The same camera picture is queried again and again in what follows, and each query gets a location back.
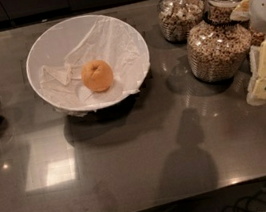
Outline orange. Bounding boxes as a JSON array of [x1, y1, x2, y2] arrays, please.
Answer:
[[81, 60, 114, 92]]

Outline white cloth in bowl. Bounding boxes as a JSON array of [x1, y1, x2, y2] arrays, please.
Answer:
[[30, 9, 158, 124]]

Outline white bowl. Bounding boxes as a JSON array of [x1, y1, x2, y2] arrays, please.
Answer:
[[18, 5, 158, 122]]

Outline front glass jar of cereal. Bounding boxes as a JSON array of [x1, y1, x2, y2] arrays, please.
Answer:
[[187, 0, 251, 83]]

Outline left back glass cereal jar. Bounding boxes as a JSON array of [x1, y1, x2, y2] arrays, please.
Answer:
[[157, 0, 205, 43]]

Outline black cables under table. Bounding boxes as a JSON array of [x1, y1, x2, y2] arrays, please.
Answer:
[[216, 190, 266, 212]]

